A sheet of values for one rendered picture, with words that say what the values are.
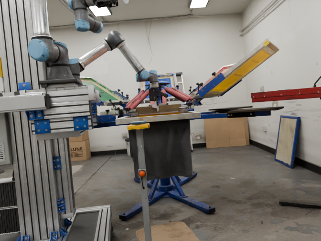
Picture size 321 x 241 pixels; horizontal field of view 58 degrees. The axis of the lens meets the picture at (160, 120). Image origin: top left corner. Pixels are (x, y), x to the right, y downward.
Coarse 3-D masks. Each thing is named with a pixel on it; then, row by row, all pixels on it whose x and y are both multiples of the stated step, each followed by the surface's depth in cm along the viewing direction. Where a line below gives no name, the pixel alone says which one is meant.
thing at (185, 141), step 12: (168, 120) 206; (180, 120) 206; (132, 132) 207; (144, 132) 206; (156, 132) 207; (168, 132) 207; (180, 132) 207; (132, 144) 207; (144, 144) 208; (156, 144) 207; (168, 144) 208; (180, 144) 208; (132, 156) 208; (156, 156) 208; (168, 156) 208; (180, 156) 209; (156, 168) 208; (168, 168) 210; (180, 168) 210; (192, 168) 208
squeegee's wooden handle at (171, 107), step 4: (172, 104) 255; (176, 104) 255; (180, 104) 255; (136, 108) 255; (140, 108) 255; (144, 108) 255; (148, 108) 255; (152, 108) 255; (160, 108) 255; (164, 108) 255; (168, 108) 255; (172, 108) 255; (176, 108) 255; (140, 112) 256; (144, 112) 256; (148, 112) 256; (152, 112) 256; (156, 112) 256
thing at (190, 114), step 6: (174, 114) 197; (180, 114) 197; (186, 114) 197; (192, 114) 197; (198, 114) 197; (120, 120) 197; (126, 120) 197; (132, 120) 197; (138, 120) 197; (150, 120) 197; (156, 120) 197; (162, 120) 197
